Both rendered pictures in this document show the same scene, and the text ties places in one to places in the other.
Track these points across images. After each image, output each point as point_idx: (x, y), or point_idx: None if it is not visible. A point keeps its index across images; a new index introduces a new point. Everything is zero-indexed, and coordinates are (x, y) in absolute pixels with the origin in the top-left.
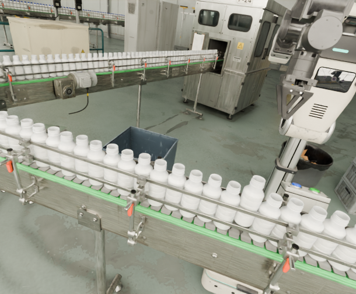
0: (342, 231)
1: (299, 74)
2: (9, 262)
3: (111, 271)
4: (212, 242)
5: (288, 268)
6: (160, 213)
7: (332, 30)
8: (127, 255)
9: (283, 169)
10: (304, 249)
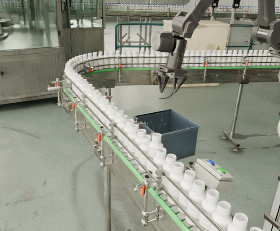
0: (187, 184)
1: (166, 65)
2: (80, 189)
3: (130, 229)
4: (133, 178)
5: (141, 191)
6: (118, 150)
7: (157, 41)
8: (149, 226)
9: None
10: (169, 194)
